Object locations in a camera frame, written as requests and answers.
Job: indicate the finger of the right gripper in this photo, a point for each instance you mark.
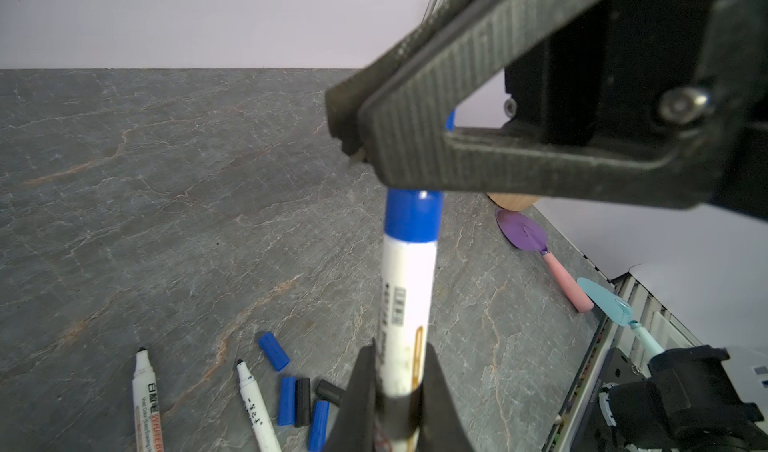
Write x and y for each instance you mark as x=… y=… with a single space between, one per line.
x=399 y=104

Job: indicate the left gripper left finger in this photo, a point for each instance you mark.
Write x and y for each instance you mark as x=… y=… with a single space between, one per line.
x=353 y=429

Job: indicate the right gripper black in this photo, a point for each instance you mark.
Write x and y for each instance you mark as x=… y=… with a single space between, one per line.
x=660 y=103

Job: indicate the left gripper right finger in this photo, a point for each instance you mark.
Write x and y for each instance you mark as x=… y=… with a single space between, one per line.
x=441 y=429

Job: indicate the blue pen cap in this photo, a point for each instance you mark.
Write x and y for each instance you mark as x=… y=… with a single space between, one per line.
x=413 y=216
x=319 y=424
x=273 y=351
x=287 y=401

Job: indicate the purple trowel pink handle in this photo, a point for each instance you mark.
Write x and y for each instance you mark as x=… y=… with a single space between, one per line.
x=526 y=235

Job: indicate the light blue garden trowel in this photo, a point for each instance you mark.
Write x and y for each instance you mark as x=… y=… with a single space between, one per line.
x=620 y=312

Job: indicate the white marker pen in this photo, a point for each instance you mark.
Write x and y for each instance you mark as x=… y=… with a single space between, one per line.
x=147 y=419
x=407 y=277
x=256 y=410

